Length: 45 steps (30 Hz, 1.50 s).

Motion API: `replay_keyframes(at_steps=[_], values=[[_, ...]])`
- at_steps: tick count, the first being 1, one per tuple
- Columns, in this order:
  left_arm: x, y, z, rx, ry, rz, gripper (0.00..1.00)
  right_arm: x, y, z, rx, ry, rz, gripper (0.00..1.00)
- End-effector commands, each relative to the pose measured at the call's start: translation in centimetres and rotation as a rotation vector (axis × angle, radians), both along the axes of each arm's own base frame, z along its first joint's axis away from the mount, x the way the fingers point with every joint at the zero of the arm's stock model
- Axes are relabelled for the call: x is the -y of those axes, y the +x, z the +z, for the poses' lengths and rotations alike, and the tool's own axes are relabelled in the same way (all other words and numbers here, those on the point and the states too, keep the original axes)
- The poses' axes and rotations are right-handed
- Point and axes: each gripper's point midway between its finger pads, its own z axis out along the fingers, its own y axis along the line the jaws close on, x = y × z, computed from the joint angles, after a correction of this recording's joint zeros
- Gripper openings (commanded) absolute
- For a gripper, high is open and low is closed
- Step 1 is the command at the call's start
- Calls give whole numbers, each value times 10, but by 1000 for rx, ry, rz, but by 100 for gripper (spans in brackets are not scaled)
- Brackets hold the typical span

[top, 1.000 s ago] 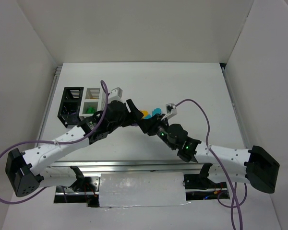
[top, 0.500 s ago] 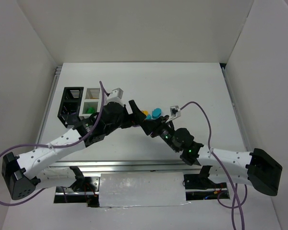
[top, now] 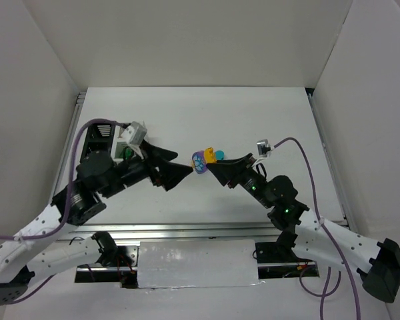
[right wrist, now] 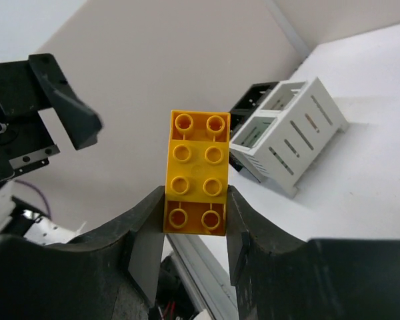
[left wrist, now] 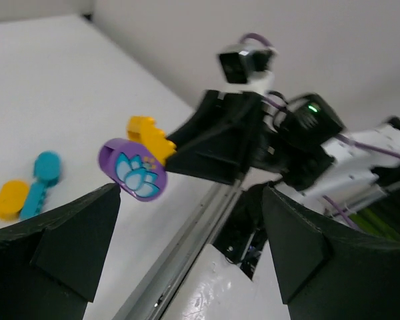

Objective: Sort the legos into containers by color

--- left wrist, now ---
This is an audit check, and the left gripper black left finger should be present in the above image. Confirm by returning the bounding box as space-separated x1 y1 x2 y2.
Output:
0 183 121 319

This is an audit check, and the yellow oval lego brick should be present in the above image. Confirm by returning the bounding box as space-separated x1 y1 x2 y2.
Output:
0 180 29 221

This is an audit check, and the purple printed oval lego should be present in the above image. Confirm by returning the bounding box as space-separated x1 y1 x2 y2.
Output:
98 138 167 202

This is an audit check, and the teal oval lego brick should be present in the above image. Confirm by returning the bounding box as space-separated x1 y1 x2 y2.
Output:
33 151 62 187

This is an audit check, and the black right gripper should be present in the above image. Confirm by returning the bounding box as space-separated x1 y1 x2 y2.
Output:
165 90 333 191

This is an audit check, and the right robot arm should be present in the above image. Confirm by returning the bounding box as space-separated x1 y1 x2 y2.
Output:
165 90 400 206

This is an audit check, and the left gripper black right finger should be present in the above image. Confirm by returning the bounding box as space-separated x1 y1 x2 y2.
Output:
262 187 400 319

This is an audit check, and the teal rectangular lego brick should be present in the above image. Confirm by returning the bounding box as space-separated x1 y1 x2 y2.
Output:
19 182 47 220

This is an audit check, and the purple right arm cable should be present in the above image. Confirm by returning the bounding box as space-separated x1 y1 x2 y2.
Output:
239 32 400 231

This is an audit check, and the yellow half-round lego brick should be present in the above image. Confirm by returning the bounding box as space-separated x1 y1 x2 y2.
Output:
126 116 176 166

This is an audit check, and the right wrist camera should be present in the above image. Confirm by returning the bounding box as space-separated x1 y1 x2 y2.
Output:
217 43 277 95

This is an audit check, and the aluminium table rail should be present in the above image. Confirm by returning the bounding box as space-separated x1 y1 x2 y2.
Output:
114 181 241 319

